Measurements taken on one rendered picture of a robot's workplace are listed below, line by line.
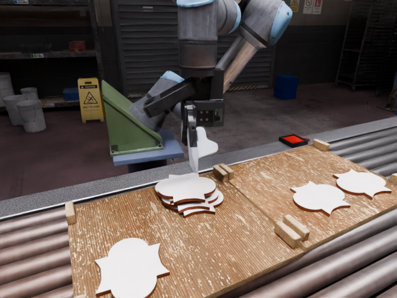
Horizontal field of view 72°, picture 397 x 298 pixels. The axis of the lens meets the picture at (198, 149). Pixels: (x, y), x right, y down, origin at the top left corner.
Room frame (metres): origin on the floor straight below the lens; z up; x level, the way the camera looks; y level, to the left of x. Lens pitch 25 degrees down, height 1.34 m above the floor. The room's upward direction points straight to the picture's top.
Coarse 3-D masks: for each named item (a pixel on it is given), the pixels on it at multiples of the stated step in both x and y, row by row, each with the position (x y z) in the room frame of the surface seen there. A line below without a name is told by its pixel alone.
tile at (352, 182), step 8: (336, 176) 0.66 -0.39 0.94; (344, 176) 0.66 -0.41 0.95; (352, 176) 0.66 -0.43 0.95; (360, 176) 0.66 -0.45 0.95; (368, 176) 0.66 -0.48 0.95; (376, 176) 0.66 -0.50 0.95; (336, 184) 0.63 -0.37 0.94; (344, 184) 0.62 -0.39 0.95; (352, 184) 0.62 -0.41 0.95; (360, 184) 0.62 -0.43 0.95; (368, 184) 0.62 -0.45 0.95; (376, 184) 0.62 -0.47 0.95; (384, 184) 0.62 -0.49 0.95; (352, 192) 0.58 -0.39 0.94; (360, 192) 0.58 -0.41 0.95; (368, 192) 0.58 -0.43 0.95; (376, 192) 0.58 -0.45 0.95; (384, 192) 0.59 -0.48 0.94
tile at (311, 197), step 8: (312, 184) 0.62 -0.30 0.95; (320, 184) 0.62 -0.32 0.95; (296, 192) 0.59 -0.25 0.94; (304, 192) 0.58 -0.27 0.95; (312, 192) 0.58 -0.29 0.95; (320, 192) 0.58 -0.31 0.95; (328, 192) 0.58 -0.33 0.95; (336, 192) 0.58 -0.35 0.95; (296, 200) 0.55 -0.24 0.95; (304, 200) 0.55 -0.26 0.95; (312, 200) 0.55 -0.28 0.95; (320, 200) 0.55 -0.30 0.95; (328, 200) 0.55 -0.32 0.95; (336, 200) 0.55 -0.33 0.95; (304, 208) 0.52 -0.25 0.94; (312, 208) 0.52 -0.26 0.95; (320, 208) 0.52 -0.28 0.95; (328, 208) 0.52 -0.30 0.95; (336, 208) 0.52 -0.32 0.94; (328, 216) 0.50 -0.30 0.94
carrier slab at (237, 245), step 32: (224, 192) 0.60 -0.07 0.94; (96, 224) 0.47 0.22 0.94; (128, 224) 0.47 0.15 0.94; (160, 224) 0.47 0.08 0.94; (192, 224) 0.47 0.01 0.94; (224, 224) 0.47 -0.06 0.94; (256, 224) 0.47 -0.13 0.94; (96, 256) 0.38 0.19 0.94; (160, 256) 0.38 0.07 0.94; (192, 256) 0.38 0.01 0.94; (224, 256) 0.38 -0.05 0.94; (256, 256) 0.38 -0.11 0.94; (288, 256) 0.38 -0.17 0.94; (96, 288) 0.31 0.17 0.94; (160, 288) 0.31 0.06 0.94; (192, 288) 0.31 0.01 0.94; (224, 288) 0.32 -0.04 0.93
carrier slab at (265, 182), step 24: (312, 144) 0.90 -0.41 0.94; (240, 168) 0.72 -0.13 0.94; (264, 168) 0.72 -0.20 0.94; (288, 168) 0.72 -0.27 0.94; (312, 168) 0.72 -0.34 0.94; (336, 168) 0.72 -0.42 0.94; (360, 168) 0.72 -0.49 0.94; (240, 192) 0.60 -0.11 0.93; (264, 192) 0.60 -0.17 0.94; (288, 192) 0.60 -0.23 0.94; (312, 216) 0.50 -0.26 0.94; (336, 216) 0.50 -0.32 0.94; (360, 216) 0.50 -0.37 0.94; (312, 240) 0.42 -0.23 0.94
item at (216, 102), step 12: (180, 72) 0.55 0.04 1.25; (192, 72) 0.53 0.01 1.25; (204, 72) 0.53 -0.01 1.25; (216, 72) 0.55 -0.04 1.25; (204, 84) 0.55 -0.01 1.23; (216, 84) 0.55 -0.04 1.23; (192, 96) 0.54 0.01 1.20; (204, 96) 0.55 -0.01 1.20; (216, 96) 0.55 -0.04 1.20; (192, 108) 0.52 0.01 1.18; (204, 108) 0.53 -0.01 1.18; (216, 108) 0.53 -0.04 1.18; (204, 120) 0.54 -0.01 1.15; (216, 120) 0.54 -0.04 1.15
